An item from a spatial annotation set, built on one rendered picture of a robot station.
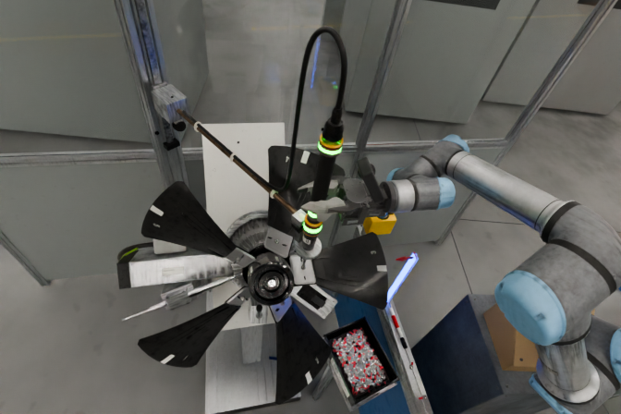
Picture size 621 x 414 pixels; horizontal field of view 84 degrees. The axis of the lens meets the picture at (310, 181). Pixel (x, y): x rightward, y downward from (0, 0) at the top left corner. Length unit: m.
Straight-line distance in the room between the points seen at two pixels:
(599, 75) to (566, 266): 4.40
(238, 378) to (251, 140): 1.30
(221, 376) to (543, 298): 1.64
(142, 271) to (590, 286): 1.01
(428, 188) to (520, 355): 0.62
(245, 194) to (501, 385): 0.95
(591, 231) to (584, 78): 4.26
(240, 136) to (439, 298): 1.83
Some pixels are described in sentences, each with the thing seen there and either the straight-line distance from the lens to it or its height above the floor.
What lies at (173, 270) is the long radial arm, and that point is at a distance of 1.09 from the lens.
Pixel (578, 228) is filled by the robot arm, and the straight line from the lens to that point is 0.76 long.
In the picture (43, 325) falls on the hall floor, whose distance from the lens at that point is 2.48.
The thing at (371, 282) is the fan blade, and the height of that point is 1.16.
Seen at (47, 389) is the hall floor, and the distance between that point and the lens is 2.33.
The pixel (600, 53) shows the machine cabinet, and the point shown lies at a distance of 4.86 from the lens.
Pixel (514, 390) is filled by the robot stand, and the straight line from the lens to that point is 1.30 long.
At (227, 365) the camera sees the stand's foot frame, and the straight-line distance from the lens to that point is 2.05.
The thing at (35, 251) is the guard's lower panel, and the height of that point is 0.35.
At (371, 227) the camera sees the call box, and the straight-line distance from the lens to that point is 1.32.
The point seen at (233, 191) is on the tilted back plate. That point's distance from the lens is 1.14.
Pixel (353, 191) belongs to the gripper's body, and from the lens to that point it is 0.75.
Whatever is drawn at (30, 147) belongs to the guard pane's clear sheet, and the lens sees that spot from 1.72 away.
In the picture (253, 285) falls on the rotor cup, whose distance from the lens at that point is 0.92.
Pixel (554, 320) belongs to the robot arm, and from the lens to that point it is 0.70.
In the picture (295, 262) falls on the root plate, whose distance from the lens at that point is 1.00.
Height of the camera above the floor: 2.05
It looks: 46 degrees down
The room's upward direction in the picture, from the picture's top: 10 degrees clockwise
